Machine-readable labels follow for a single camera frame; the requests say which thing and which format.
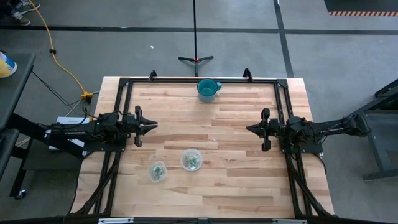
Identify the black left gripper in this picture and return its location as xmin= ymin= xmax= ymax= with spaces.
xmin=123 ymin=105 xmax=159 ymax=148

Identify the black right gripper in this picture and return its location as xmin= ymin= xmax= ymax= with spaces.
xmin=246 ymin=107 xmax=282 ymax=152

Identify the small clear plastic cup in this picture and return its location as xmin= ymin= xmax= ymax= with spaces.
xmin=148 ymin=161 xmax=169 ymax=184

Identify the teal enamel mug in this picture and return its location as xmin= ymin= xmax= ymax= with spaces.
xmin=197 ymin=78 xmax=223 ymax=103

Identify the white flat box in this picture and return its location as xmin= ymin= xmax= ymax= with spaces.
xmin=48 ymin=116 xmax=91 ymax=152

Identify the black tripod stand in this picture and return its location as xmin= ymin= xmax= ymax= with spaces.
xmin=178 ymin=0 xmax=215 ymax=77

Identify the black equipment cart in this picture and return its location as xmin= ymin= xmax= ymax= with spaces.
xmin=0 ymin=51 xmax=50 ymax=200

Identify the white yellow blue tub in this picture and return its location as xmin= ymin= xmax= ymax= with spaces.
xmin=0 ymin=51 xmax=18 ymax=78

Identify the black mat orange striped edge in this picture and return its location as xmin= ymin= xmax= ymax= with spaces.
xmin=323 ymin=0 xmax=398 ymax=17

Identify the person's shoe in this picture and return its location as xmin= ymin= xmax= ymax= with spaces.
xmin=9 ymin=11 xmax=31 ymax=26
xmin=14 ymin=0 xmax=41 ymax=15

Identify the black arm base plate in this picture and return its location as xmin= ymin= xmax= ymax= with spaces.
xmin=279 ymin=136 xmax=324 ymax=155
xmin=82 ymin=136 xmax=127 ymax=153

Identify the black aluminium table frame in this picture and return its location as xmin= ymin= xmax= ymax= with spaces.
xmin=70 ymin=68 xmax=335 ymax=224

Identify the white cable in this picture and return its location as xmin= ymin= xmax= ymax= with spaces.
xmin=63 ymin=90 xmax=100 ymax=118

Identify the silver aluminium bracket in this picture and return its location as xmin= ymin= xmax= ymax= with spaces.
xmin=272 ymin=218 xmax=308 ymax=224
xmin=98 ymin=217 xmax=134 ymax=224

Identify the black power cable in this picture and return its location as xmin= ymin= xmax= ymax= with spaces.
xmin=30 ymin=70 xmax=91 ymax=110

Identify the black metal frame table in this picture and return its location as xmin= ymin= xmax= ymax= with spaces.
xmin=341 ymin=79 xmax=398 ymax=181

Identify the yellow extension cable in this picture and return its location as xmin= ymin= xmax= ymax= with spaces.
xmin=29 ymin=0 xmax=94 ymax=102

